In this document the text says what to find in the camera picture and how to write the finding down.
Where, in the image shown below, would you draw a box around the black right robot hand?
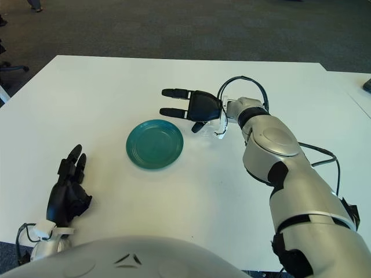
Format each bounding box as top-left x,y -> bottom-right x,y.
159,88 -> 224,134

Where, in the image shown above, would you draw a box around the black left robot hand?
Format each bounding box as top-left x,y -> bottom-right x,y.
46,144 -> 93,228

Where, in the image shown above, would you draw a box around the clear bottle with blue cap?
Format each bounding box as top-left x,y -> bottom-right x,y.
199,120 -> 223,140

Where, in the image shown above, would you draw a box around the green round plate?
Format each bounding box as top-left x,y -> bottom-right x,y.
126,118 -> 185,171

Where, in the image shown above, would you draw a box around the silver robot torso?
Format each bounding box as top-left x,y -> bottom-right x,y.
0,236 -> 247,278

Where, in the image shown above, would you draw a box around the white desk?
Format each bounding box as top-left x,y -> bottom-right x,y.
0,83 -> 11,107

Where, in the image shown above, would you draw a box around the black office chair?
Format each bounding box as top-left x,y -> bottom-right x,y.
0,37 -> 30,87

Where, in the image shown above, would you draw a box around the person legs and shoes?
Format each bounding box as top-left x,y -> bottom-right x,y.
27,0 -> 44,13

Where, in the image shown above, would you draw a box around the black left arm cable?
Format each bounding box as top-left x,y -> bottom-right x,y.
16,222 -> 38,261

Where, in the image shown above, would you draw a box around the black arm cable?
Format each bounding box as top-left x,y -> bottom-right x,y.
16,222 -> 38,261
217,75 -> 341,196

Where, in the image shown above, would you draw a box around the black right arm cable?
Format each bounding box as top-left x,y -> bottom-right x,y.
217,75 -> 341,196

